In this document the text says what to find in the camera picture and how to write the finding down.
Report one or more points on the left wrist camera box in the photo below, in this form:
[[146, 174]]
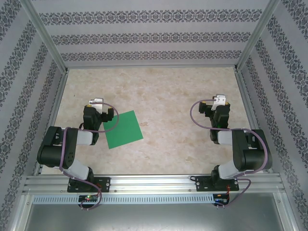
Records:
[[97, 101]]

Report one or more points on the green paper sheet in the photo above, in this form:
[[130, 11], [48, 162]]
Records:
[[125, 130]]

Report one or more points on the aluminium side rail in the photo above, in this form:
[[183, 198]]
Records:
[[252, 108], [51, 120]]

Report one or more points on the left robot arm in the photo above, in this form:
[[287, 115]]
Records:
[[55, 149]]

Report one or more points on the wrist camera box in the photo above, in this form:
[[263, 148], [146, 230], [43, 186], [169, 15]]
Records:
[[97, 101], [220, 99]]

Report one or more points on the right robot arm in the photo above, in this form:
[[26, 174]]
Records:
[[255, 156]]

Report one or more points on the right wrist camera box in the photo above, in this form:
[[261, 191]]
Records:
[[220, 99]]

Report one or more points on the aluminium frame post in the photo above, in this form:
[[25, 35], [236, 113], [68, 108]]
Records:
[[45, 36], [257, 31]]

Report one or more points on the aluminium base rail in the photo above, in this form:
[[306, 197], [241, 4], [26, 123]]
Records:
[[154, 183]]

